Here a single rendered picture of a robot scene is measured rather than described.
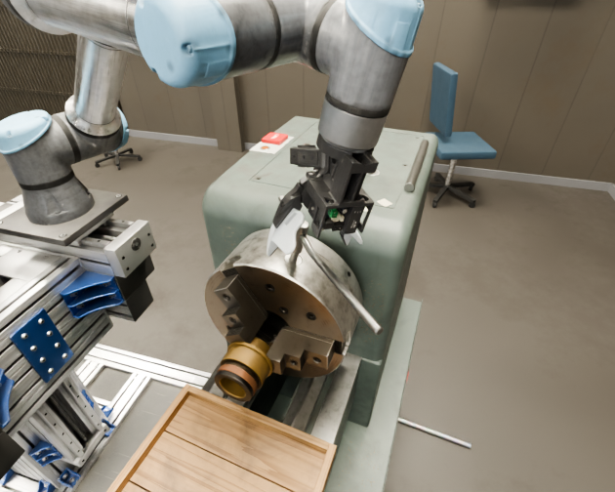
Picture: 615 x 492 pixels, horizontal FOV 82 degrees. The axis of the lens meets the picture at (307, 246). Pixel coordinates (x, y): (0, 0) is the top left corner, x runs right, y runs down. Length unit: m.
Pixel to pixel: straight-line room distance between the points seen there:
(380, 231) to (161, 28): 0.51
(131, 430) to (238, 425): 0.93
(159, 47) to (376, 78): 0.20
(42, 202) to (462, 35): 3.33
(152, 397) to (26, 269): 0.88
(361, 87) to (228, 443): 0.71
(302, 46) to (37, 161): 0.73
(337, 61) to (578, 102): 3.67
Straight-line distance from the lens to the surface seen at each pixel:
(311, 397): 0.91
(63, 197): 1.04
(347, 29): 0.40
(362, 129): 0.41
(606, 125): 4.16
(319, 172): 0.48
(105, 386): 1.90
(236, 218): 0.82
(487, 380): 2.14
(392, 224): 0.73
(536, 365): 2.32
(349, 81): 0.40
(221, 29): 0.35
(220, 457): 0.85
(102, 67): 0.85
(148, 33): 0.37
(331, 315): 0.64
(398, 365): 1.37
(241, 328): 0.67
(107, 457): 1.72
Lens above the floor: 1.65
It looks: 38 degrees down
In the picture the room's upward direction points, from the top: straight up
